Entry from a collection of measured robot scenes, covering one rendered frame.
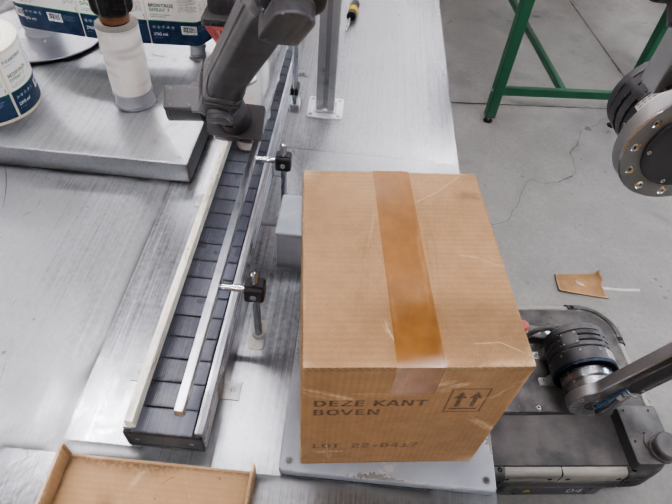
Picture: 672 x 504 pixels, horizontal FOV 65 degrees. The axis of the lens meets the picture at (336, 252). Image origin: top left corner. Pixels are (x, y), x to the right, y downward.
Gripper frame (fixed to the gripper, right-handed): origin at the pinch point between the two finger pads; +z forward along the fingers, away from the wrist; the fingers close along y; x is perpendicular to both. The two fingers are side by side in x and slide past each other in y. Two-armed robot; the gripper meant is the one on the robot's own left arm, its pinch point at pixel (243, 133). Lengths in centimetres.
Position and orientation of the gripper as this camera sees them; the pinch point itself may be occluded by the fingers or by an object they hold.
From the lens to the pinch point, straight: 110.6
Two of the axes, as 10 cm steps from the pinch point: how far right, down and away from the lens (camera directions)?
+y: -9.9, -1.1, -0.1
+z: -0.1, 0.6, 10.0
